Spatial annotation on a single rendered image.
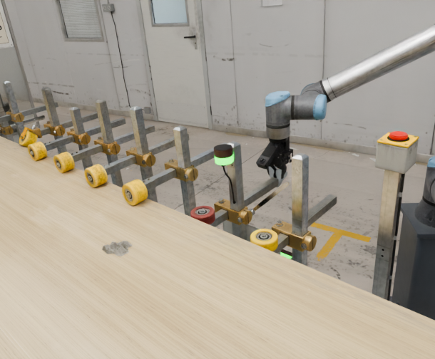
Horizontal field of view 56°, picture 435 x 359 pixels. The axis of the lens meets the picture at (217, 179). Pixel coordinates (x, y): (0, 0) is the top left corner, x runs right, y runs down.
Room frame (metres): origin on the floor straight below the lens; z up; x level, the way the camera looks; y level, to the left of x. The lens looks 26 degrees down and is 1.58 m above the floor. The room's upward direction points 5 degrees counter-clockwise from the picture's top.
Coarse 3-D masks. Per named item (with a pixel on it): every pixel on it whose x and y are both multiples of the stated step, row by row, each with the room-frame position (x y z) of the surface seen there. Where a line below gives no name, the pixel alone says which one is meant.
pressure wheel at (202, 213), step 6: (192, 210) 1.18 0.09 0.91; (198, 210) 1.18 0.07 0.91; (204, 210) 1.17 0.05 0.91; (210, 210) 1.16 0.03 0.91; (192, 216) 1.14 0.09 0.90; (198, 216) 1.13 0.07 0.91; (204, 216) 1.13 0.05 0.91; (210, 216) 1.13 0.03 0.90; (204, 222) 1.12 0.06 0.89; (210, 222) 1.13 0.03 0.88
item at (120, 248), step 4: (112, 244) 1.00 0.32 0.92; (116, 244) 1.00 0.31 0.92; (120, 244) 1.01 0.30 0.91; (124, 244) 1.01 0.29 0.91; (128, 244) 1.01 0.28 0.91; (104, 248) 1.00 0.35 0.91; (108, 248) 1.00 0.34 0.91; (112, 248) 1.00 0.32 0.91; (116, 248) 0.99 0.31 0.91; (120, 248) 0.98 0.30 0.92; (124, 248) 0.99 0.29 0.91; (108, 252) 0.98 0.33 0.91; (112, 252) 0.98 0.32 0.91; (116, 252) 0.97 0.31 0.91; (120, 252) 0.97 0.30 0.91; (124, 252) 0.97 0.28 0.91
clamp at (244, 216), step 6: (216, 204) 1.27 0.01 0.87; (222, 204) 1.26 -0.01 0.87; (228, 204) 1.26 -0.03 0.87; (216, 210) 1.27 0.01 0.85; (228, 210) 1.22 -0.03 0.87; (234, 210) 1.21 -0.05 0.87; (240, 210) 1.21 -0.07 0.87; (246, 210) 1.21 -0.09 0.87; (228, 216) 1.23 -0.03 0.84; (234, 216) 1.21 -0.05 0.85; (240, 216) 1.19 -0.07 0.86; (246, 216) 1.19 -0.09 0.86; (234, 222) 1.21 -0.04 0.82; (240, 222) 1.19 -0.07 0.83; (246, 222) 1.19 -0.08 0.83
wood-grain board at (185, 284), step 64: (0, 192) 1.47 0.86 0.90; (64, 192) 1.42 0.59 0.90; (0, 256) 1.02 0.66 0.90; (64, 256) 0.99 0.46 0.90; (128, 256) 0.96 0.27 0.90; (192, 256) 0.93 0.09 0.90; (256, 256) 0.90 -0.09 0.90; (0, 320) 0.75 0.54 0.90; (64, 320) 0.73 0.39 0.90; (128, 320) 0.71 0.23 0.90; (192, 320) 0.69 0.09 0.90; (256, 320) 0.67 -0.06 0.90; (320, 320) 0.66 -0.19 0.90; (384, 320) 0.64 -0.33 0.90
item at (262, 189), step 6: (270, 180) 1.44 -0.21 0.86; (276, 180) 1.44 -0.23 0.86; (258, 186) 1.40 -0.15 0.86; (264, 186) 1.39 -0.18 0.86; (270, 186) 1.41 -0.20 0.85; (276, 186) 1.44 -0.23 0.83; (252, 192) 1.35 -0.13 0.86; (258, 192) 1.35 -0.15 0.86; (264, 192) 1.38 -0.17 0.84; (246, 198) 1.31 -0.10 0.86; (252, 198) 1.33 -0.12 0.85; (258, 198) 1.35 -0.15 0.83; (246, 204) 1.30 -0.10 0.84; (222, 210) 1.24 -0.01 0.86; (216, 216) 1.20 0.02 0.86; (222, 216) 1.21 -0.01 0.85; (216, 222) 1.19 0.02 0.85
